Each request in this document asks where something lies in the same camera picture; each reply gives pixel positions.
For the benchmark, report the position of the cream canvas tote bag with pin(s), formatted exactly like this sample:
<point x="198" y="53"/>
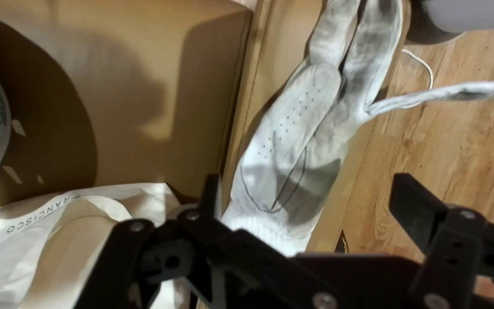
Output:
<point x="42" y="247"/>

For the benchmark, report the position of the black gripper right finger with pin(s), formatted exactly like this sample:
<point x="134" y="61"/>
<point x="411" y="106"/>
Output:
<point x="453" y="259"/>

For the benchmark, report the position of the brown leather couch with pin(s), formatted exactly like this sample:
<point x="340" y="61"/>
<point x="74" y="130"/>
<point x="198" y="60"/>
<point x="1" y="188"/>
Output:
<point x="145" y="87"/>

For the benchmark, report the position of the white golf glove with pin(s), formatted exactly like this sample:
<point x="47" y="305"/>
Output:
<point x="304" y="138"/>

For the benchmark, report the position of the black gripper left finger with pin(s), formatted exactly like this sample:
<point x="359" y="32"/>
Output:
<point x="213" y="269"/>

